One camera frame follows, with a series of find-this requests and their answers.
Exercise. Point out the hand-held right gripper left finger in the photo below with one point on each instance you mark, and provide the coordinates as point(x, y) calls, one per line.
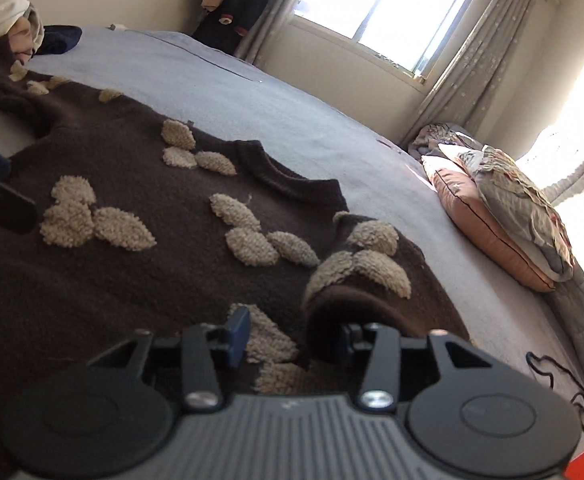
point(239, 335)

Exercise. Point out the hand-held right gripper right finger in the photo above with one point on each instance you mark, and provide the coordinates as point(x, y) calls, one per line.
point(347, 342)

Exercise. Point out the brown sweater with beige leaves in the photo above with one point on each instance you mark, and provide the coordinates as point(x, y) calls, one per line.
point(146, 260)

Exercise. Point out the tan garment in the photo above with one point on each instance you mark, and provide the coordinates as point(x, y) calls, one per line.
point(21, 35)

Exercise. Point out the navy folded garment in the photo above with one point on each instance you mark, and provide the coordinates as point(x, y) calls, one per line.
point(61, 40)

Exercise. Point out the orange pillow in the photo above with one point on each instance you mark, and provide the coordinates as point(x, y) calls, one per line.
point(477, 225)

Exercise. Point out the white pillow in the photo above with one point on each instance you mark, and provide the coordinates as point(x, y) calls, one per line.
point(439, 162)

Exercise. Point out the grey ruffled pillow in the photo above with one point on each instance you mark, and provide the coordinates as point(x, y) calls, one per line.
point(517, 205)

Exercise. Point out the folded bedding pile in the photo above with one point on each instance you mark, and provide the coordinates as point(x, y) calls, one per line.
point(432, 137)

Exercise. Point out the dark hanging robe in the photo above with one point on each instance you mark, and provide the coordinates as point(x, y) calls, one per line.
point(242, 0)

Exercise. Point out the grey star-print curtain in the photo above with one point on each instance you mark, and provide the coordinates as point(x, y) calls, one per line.
point(482, 60)
point(272, 15)

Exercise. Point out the window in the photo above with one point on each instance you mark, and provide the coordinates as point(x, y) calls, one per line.
point(387, 5)

